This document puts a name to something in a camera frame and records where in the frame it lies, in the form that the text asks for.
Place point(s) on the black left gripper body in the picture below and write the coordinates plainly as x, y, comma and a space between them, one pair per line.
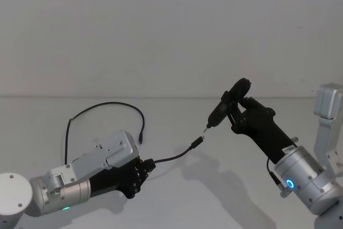
112, 180

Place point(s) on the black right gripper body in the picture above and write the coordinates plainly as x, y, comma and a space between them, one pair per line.
265, 132

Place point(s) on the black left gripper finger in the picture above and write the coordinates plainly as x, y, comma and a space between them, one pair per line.
139, 183
148, 166

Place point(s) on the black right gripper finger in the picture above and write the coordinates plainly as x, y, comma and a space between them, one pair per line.
247, 103
231, 108

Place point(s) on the black handheld device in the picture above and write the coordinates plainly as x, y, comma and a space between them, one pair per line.
222, 109

